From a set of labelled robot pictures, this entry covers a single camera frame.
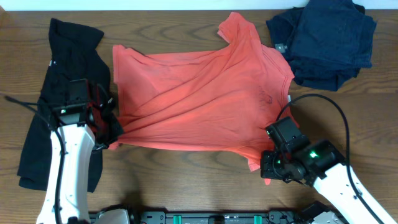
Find red soccer t-shirt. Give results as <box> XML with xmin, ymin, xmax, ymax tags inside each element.
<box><xmin>113</xmin><ymin>12</ymin><xmax>294</xmax><ymax>171</ymax></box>

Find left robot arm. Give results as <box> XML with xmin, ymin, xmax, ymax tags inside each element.
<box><xmin>37</xmin><ymin>79</ymin><xmax>130</xmax><ymax>224</ymax></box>

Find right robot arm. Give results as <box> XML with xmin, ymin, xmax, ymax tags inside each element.
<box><xmin>261</xmin><ymin>117</ymin><xmax>395</xmax><ymax>223</ymax></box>

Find folded navy blue clothes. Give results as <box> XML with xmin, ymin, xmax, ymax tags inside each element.
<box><xmin>266</xmin><ymin>0</ymin><xmax>377</xmax><ymax>91</ymax></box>

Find black t-shirt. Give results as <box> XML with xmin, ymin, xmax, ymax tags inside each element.
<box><xmin>17</xmin><ymin>19</ymin><xmax>110</xmax><ymax>191</ymax></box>

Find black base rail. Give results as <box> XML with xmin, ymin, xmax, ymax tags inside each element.
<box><xmin>88</xmin><ymin>207</ymin><xmax>346</xmax><ymax>224</ymax></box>

